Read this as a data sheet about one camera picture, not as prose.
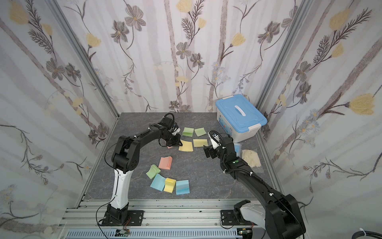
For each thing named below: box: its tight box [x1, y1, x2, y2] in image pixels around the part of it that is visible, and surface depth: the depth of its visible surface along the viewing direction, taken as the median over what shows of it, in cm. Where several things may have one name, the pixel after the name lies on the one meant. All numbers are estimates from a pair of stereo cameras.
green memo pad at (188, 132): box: [182, 126, 194, 137], surface depth 110 cm
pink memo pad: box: [158, 155, 173, 170], surface depth 94 cm
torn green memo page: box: [193, 127, 207, 137], surface depth 113 cm
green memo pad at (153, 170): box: [145, 164, 162, 180], surface depth 90 cm
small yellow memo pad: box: [163, 177, 177, 194], surface depth 85 cm
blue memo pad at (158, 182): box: [150, 173, 167, 192], surface depth 86 cm
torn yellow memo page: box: [192, 138, 209, 148], surface depth 108 cm
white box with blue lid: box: [215, 94, 268, 143], surface depth 101 cm
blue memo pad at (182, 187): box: [176, 179, 191, 196], surface depth 86 cm
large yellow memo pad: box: [178, 139, 194, 152], surface depth 103 cm
